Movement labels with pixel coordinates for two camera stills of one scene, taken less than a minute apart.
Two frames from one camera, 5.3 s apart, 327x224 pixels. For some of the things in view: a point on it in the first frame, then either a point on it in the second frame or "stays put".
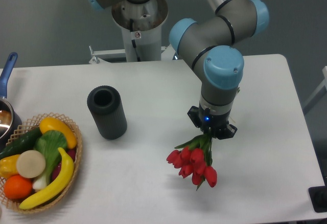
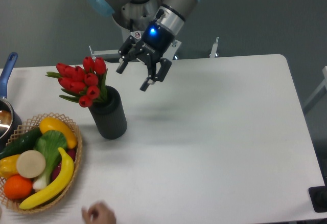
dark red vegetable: x=70 y=152 stays put
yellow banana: x=66 y=176 stays put
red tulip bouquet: x=194 y=160 -> x=85 y=85
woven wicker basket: x=31 y=124 stays put
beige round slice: x=30 y=163 stays put
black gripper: x=214 y=123 -> x=156 y=42
